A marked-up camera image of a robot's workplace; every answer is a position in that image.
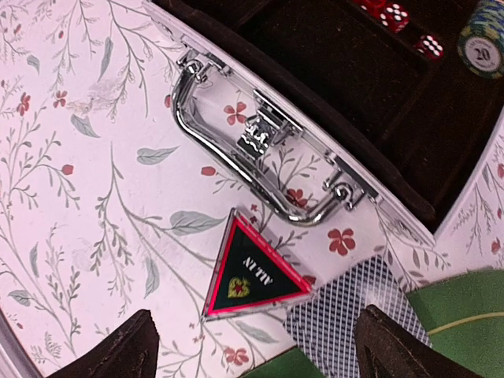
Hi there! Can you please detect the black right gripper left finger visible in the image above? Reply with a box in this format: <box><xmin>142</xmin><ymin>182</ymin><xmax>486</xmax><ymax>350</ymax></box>
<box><xmin>51</xmin><ymin>309</ymin><xmax>160</xmax><ymax>378</ymax></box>

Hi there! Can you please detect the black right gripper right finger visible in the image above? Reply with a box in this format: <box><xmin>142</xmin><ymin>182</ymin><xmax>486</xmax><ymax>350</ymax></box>
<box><xmin>354</xmin><ymin>305</ymin><xmax>478</xmax><ymax>378</ymax></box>

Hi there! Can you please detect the triangular all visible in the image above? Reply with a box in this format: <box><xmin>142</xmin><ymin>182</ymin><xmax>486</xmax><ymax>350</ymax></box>
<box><xmin>202</xmin><ymin>208</ymin><xmax>314</xmax><ymax>321</ymax></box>

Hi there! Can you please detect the aluminium poker case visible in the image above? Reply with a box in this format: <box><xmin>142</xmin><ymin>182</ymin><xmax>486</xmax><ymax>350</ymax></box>
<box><xmin>144</xmin><ymin>1</ymin><xmax>503</xmax><ymax>245</ymax></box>

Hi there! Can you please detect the green round poker mat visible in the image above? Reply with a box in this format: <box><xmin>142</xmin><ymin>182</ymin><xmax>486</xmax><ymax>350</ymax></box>
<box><xmin>247</xmin><ymin>270</ymin><xmax>503</xmax><ymax>377</ymax></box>

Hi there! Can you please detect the green poker chip stack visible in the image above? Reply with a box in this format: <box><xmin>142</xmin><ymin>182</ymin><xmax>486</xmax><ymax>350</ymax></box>
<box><xmin>457</xmin><ymin>1</ymin><xmax>503</xmax><ymax>80</ymax></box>

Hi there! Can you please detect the red dice row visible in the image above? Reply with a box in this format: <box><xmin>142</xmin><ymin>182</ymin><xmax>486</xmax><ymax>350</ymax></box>
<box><xmin>354</xmin><ymin>0</ymin><xmax>444</xmax><ymax>61</ymax></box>

